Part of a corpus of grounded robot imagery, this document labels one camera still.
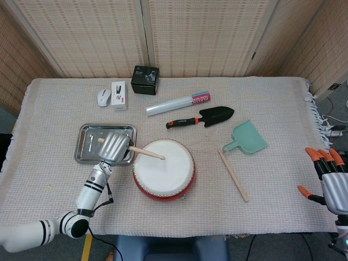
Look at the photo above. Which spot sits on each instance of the red drum with white skin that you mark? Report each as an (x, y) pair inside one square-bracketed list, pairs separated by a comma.
[(168, 174)]

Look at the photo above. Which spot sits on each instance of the woven beige tablecloth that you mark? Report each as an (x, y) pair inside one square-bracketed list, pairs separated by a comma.
[(190, 214)]

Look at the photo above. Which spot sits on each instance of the black cardboard box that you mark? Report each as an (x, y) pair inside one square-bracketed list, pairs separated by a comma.
[(144, 87)]

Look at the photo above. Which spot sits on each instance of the bamboo folding screen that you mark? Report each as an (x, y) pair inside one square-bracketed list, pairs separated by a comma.
[(204, 35)]

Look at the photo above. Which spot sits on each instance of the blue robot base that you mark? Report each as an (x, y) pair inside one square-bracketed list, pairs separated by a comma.
[(168, 248)]

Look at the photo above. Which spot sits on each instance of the black garden trowel orange collar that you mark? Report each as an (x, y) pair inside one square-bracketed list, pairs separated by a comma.
[(217, 114)]

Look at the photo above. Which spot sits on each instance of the white cardboard box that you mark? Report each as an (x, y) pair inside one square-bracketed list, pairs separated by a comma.
[(119, 95)]

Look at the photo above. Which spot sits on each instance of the plastic food wrap roll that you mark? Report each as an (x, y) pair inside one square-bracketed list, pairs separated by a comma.
[(168, 104)]

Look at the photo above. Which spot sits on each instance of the white computer mouse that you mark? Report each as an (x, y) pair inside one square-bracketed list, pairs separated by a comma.
[(104, 98)]

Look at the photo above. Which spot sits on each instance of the stainless steel tray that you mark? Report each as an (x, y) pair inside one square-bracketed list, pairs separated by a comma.
[(87, 136)]

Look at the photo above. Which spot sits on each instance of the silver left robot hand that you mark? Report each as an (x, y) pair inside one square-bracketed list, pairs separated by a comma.
[(112, 148)]

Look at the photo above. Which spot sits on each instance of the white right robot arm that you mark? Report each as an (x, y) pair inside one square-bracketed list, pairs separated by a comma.
[(343, 231)]

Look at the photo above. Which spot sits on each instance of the white power strip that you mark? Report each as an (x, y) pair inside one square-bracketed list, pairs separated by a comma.
[(335, 132)]

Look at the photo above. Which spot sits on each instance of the wooden drumstick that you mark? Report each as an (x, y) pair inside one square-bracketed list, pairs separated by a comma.
[(149, 154), (233, 176)]

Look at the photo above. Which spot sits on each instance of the teal plastic dustpan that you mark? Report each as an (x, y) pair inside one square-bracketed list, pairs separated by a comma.
[(248, 138)]

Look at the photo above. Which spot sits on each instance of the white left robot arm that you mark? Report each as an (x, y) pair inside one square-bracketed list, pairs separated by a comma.
[(89, 195)]

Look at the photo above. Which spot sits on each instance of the silver right hand orange fingertips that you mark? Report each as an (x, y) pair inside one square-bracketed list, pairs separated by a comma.
[(335, 190)]

